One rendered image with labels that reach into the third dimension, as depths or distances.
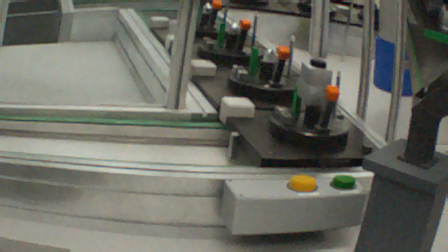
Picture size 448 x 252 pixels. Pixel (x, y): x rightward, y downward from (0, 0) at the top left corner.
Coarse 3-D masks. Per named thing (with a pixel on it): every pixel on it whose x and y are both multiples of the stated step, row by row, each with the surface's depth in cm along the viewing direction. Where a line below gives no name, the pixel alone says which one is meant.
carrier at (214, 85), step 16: (256, 48) 175; (192, 64) 178; (208, 64) 178; (256, 64) 175; (272, 64) 171; (288, 64) 176; (192, 80) 177; (208, 80) 174; (224, 80) 176; (240, 80) 169; (256, 80) 171; (288, 80) 174; (208, 96) 165; (224, 96) 165; (240, 96) 166; (256, 96) 167; (272, 96) 167; (288, 96) 168
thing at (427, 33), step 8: (408, 0) 152; (416, 0) 154; (416, 8) 147; (424, 8) 152; (416, 16) 147; (424, 16) 149; (432, 16) 150; (424, 24) 147; (432, 24) 148; (424, 32) 142; (432, 32) 142; (432, 40) 143; (440, 40) 143
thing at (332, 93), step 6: (324, 90) 142; (330, 90) 139; (336, 90) 139; (330, 96) 139; (336, 96) 140; (330, 102) 141; (324, 108) 142; (330, 108) 141; (324, 114) 142; (330, 114) 142; (324, 120) 143; (324, 126) 144
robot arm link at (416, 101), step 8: (440, 88) 105; (416, 96) 114; (424, 96) 114; (432, 96) 106; (440, 96) 106; (416, 104) 107; (424, 104) 107; (432, 104) 106; (440, 104) 106; (416, 112) 107; (424, 112) 107; (432, 112) 106; (440, 112) 106; (416, 120) 108; (424, 120) 107; (432, 120) 107; (440, 120) 106; (432, 128) 107
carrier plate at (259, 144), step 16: (256, 112) 158; (272, 112) 159; (240, 128) 148; (256, 128) 149; (352, 128) 156; (240, 144) 146; (256, 144) 141; (272, 144) 142; (288, 144) 143; (352, 144) 147; (256, 160) 138; (272, 160) 136; (288, 160) 137; (304, 160) 138; (320, 160) 138; (352, 160) 140
